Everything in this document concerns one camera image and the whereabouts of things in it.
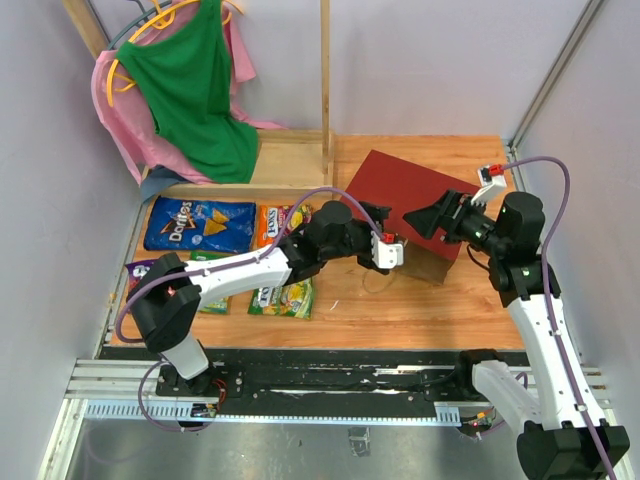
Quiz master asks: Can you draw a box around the purple Tops candy bag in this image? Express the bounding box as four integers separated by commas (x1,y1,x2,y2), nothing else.
125,260,155,295

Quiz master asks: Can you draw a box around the blue grey cloth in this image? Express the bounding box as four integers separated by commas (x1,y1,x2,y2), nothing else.
139,166,188,203

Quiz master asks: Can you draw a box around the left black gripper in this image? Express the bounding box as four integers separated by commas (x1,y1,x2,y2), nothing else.
321,204,392,269

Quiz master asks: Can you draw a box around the red brown paper bag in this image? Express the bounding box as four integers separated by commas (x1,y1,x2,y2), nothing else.
338,149,482,287

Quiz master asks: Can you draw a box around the aluminium frame post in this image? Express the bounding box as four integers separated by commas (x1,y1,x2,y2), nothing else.
509,0,609,149

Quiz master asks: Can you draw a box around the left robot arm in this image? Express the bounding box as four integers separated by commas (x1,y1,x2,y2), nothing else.
122,200,404,396

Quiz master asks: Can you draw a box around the green shirt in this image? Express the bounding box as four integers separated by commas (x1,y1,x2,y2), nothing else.
116,1,259,184

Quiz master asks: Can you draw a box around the orange Tops candy bag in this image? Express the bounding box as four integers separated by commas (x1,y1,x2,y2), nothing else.
254,204,313,248

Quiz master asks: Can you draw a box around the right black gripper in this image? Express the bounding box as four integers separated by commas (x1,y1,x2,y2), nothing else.
403,188,507,257

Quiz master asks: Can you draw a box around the blue Doritos chip bag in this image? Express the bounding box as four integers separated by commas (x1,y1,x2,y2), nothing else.
143,197,257,254

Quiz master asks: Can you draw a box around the wooden clothes rack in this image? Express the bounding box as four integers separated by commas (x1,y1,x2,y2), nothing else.
62,0,336,202

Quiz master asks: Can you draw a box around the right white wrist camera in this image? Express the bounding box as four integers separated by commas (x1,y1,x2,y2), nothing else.
471,164,507,207

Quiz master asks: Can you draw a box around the yellow green candy bag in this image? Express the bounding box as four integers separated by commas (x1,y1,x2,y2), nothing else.
190,251,230,315
248,279,315,319

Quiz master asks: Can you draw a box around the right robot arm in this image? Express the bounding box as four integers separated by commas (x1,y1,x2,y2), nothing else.
403,190,630,479

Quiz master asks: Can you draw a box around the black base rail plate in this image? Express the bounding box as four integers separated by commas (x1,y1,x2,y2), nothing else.
93,347,487,422

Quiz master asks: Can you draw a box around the dark green clothes hanger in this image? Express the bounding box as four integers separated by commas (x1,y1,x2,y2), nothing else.
104,1,157,50

